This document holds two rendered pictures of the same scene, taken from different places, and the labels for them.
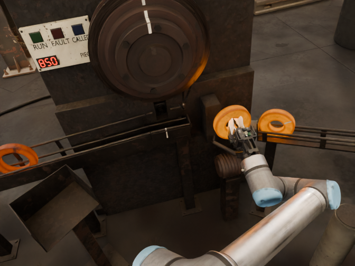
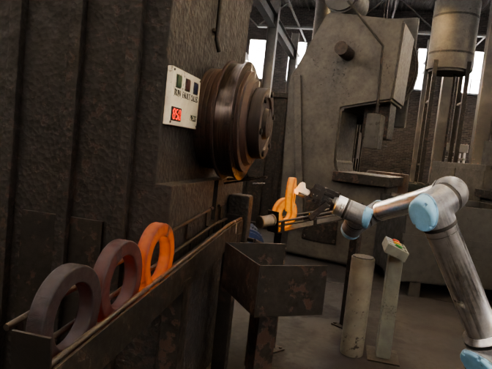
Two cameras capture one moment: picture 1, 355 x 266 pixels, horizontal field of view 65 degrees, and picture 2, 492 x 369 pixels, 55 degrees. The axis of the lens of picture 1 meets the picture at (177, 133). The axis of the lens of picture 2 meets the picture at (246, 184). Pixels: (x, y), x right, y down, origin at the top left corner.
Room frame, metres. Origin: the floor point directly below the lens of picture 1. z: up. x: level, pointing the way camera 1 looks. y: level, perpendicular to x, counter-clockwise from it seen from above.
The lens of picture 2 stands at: (0.36, 1.82, 1.01)
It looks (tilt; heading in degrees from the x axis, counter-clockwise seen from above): 4 degrees down; 290
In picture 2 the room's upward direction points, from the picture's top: 6 degrees clockwise
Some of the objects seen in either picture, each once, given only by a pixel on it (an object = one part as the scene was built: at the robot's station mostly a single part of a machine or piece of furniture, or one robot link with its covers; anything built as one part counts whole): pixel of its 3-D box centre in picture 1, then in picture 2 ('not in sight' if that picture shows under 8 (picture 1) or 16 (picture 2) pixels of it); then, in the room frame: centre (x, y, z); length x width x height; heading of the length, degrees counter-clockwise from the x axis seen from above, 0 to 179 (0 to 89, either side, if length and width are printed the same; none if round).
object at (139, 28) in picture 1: (154, 58); (261, 123); (0.95, 0.04, 1.11); 0.28 x 0.06 x 0.28; 97
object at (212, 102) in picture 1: (210, 118); (238, 220); (1.09, -0.18, 0.68); 0.11 x 0.08 x 0.24; 7
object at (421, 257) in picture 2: not in sight; (442, 241); (0.07, -2.53, 0.39); 1.03 x 0.83 x 0.77; 22
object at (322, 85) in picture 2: not in sight; (361, 124); (0.92, -2.93, 1.36); 1.37 x 1.17 x 2.71; 173
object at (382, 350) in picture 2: not in sight; (389, 299); (0.40, -0.71, 0.31); 0.24 x 0.16 x 0.62; 97
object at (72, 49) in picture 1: (62, 44); (183, 99); (1.12, 0.41, 1.15); 0.26 x 0.02 x 0.18; 97
